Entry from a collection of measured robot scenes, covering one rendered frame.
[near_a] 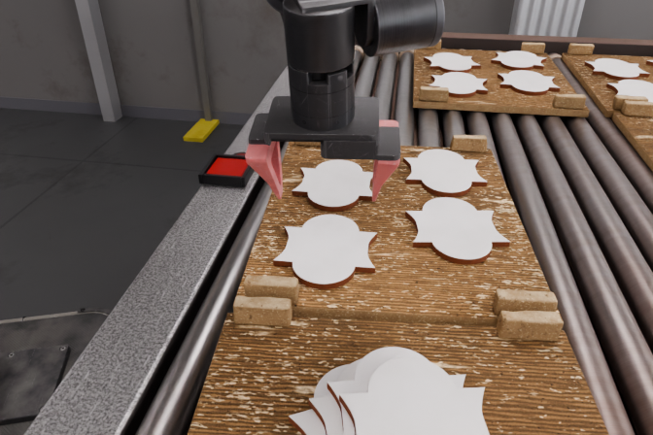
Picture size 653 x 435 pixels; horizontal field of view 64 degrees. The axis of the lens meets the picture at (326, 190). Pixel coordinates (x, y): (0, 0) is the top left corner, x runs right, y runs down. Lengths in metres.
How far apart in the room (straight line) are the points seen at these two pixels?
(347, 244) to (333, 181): 0.16
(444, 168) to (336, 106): 0.41
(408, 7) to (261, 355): 0.34
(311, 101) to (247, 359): 0.25
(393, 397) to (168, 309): 0.29
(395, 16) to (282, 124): 0.13
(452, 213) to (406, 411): 0.34
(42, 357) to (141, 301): 0.98
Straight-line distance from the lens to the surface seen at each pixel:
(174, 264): 0.69
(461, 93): 1.14
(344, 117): 0.46
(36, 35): 3.82
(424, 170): 0.82
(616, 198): 0.92
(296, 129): 0.46
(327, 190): 0.75
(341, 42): 0.42
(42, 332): 1.71
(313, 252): 0.63
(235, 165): 0.86
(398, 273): 0.62
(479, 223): 0.71
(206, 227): 0.74
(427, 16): 0.44
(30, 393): 1.53
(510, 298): 0.57
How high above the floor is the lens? 1.33
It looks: 31 degrees down
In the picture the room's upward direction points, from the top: straight up
